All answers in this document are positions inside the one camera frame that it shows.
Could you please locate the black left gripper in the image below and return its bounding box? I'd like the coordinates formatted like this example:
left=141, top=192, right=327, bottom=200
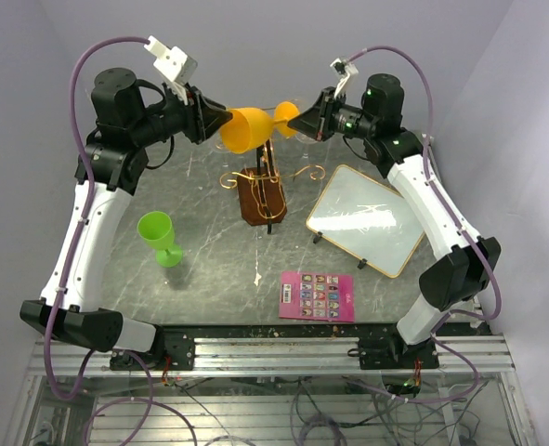
left=132, top=81, right=236, bottom=147

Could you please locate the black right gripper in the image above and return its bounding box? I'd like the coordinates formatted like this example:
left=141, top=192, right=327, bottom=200
left=289, top=86, right=377, bottom=142

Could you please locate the clear wine glass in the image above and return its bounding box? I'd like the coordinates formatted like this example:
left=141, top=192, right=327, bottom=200
left=213, top=135, right=228, bottom=152
left=295, top=134, right=316, bottom=160
left=290, top=97, right=310, bottom=113

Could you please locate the orange plastic goblet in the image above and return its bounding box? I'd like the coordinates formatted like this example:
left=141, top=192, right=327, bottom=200
left=219, top=101, right=300, bottom=154

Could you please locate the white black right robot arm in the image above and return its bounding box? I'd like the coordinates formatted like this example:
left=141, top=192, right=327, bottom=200
left=288, top=73, right=502, bottom=368

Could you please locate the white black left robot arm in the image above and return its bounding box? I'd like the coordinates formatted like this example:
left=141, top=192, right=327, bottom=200
left=20, top=68, right=232, bottom=369

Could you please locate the gold framed mirror tray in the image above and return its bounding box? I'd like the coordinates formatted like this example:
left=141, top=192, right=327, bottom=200
left=306, top=164, right=425, bottom=279

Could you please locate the green plastic goblet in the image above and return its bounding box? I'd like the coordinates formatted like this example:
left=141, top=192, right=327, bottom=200
left=137, top=211, right=183, bottom=268

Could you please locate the pink sticker card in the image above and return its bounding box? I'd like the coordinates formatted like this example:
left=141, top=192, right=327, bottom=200
left=279, top=271, right=356, bottom=323

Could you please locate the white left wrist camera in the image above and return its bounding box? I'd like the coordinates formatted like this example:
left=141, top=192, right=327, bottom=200
left=144, top=35, right=198, bottom=104

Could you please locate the gold wire wine glass rack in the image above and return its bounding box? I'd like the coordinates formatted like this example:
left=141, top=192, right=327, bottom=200
left=213, top=101, right=326, bottom=236

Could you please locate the aluminium rail base frame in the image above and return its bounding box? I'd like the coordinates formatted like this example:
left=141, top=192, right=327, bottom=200
left=5, top=323, right=538, bottom=445

